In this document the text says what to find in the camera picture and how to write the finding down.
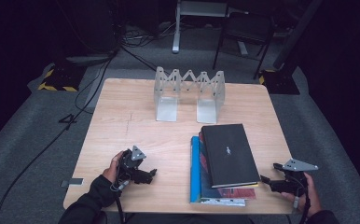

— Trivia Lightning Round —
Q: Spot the right hand-held gripper cable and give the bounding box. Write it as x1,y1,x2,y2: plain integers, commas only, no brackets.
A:
293,180,312,224

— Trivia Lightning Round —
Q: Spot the expandable metal book rack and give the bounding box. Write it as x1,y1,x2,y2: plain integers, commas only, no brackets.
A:
153,65,226,125

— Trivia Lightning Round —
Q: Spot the black hardcover book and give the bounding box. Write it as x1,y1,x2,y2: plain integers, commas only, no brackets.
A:
201,123,261,189

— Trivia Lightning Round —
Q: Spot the dark slanted post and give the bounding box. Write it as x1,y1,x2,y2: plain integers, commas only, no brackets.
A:
272,0,325,71

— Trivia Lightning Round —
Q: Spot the white desk frame leg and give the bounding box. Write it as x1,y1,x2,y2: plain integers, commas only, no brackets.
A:
172,0,251,54

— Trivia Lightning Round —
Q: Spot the black metal chair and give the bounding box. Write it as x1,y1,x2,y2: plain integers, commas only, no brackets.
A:
212,11,277,80

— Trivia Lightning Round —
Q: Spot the grey floor tape strip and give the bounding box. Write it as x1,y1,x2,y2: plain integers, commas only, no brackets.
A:
60,177,85,189

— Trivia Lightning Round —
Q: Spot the large blue book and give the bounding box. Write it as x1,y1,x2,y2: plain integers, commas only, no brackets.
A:
189,135,247,207

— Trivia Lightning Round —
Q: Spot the person's right hand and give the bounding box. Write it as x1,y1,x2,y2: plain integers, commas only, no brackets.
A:
280,172,323,218

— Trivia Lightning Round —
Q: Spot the hand-held gripper cable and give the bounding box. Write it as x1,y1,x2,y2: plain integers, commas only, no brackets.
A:
109,161,130,224
293,180,312,224

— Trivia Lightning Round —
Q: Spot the bundle of floor cables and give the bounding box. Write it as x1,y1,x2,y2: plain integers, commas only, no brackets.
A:
118,21,182,49

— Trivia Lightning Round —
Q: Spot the long black floor cable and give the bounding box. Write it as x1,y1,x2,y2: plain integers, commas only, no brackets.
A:
0,55,118,224

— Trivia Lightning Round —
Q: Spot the grey stand base plate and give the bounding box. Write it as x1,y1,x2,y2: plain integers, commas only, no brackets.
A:
65,53,116,67

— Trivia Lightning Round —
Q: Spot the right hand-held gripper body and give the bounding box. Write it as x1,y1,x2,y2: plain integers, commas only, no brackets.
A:
279,158,320,198

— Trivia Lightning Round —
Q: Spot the person's left hand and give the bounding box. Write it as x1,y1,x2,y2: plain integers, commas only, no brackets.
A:
102,150,125,185

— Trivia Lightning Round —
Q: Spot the left hand-held gripper cable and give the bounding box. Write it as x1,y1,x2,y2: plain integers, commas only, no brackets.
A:
109,161,130,224

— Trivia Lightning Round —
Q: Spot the yellow black striped stand base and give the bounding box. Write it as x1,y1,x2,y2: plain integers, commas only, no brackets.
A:
37,63,87,92
258,68,301,96

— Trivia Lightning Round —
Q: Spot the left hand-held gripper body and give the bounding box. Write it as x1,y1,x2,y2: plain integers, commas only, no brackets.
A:
116,145,148,185

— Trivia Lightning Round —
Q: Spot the red illustrated book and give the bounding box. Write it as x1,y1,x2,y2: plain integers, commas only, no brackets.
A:
198,132,257,201

